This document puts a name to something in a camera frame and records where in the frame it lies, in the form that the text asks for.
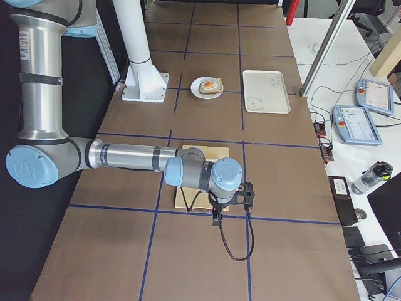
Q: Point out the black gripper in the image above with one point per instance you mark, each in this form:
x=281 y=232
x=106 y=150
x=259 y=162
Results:
x=220 y=207

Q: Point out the white round plate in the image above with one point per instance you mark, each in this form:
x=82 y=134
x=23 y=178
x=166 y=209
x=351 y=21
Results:
x=195 y=89

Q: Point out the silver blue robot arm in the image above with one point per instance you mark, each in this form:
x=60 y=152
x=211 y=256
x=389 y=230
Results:
x=46 y=153

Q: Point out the bread slice under egg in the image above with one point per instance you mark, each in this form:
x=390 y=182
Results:
x=218 y=89

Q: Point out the wooden cutting board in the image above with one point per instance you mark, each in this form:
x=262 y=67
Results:
x=201 y=204

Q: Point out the black rectangular box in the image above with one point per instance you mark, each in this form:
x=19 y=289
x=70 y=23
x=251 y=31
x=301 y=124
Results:
x=342 y=200

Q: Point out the orange black connector module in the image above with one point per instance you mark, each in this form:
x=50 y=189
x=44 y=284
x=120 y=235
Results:
x=319 y=128

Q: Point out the cream bear tray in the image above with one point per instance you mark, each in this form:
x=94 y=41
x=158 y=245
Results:
x=265 y=92

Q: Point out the fried egg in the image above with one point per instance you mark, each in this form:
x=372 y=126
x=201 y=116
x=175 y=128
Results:
x=209 y=84

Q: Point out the near teach pendant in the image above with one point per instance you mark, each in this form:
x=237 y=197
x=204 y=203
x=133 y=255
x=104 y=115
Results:
x=355 y=125

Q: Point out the teach pendant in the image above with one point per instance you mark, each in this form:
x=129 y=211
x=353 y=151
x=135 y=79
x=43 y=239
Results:
x=375 y=96
x=355 y=125

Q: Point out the clear water bottle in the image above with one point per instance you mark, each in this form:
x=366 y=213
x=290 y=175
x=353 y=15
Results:
x=379 y=172

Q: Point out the far teach pendant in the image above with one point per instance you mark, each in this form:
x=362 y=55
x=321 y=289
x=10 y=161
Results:
x=375 y=96

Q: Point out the red cylinder object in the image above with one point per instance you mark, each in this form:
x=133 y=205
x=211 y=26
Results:
x=292 y=12

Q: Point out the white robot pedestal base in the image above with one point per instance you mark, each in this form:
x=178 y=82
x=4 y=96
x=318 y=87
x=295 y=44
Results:
x=144 y=83

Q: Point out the aluminium frame post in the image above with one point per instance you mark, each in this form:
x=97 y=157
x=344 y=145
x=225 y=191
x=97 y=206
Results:
x=339 y=18

